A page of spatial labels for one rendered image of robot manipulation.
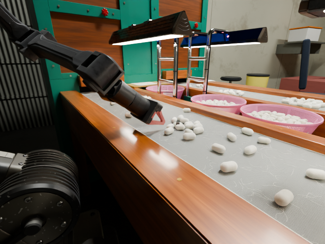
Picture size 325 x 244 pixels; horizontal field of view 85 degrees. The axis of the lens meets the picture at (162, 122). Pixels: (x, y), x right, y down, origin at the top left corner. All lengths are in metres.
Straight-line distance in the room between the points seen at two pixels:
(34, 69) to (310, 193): 3.02
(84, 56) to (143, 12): 1.09
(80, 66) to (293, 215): 0.50
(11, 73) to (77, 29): 1.90
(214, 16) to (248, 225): 3.93
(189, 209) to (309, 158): 0.36
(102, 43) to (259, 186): 1.24
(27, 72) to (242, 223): 3.00
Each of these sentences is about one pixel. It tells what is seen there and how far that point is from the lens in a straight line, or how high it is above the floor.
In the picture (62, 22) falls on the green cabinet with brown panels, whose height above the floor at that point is 1.16.
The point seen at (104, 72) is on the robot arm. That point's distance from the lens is 0.44.
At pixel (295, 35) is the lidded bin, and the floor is 1.45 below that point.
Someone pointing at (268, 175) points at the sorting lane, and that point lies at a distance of 0.43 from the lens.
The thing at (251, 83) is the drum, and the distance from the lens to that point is 3.95.
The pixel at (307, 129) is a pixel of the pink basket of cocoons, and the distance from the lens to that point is 0.74.
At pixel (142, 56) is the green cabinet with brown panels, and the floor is 0.97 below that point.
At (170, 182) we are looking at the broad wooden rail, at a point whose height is 0.77.
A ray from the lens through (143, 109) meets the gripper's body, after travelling 0.50.
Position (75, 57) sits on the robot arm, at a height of 0.96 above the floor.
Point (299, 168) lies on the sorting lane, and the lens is 0.49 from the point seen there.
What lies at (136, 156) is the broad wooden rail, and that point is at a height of 0.77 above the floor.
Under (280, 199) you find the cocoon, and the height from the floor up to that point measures 0.76.
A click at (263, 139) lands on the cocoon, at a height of 0.75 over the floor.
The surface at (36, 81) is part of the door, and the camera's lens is 3.07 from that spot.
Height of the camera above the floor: 0.96
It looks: 20 degrees down
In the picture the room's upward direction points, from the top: straight up
